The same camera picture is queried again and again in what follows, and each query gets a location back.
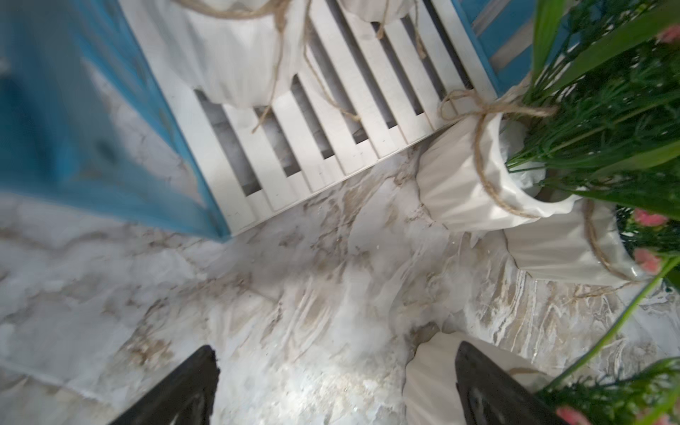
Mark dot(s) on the pink flower pot back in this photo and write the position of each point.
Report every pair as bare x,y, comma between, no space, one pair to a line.
597,117

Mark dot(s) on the pink flower pot right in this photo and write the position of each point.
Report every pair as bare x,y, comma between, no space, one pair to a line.
596,244

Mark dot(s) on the pink flower pot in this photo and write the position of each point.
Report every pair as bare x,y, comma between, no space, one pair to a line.
650,397
597,117
596,244

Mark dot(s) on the blue white slatted rack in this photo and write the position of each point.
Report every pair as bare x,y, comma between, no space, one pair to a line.
93,117

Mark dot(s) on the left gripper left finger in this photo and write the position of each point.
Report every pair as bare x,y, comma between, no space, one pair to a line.
185,396

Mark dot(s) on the pink flower pot front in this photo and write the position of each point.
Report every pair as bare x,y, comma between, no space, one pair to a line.
650,397

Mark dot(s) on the red flower pot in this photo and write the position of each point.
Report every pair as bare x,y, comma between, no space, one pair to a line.
385,12
241,53

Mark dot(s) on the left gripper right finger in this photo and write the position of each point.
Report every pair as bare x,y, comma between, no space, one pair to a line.
489,395

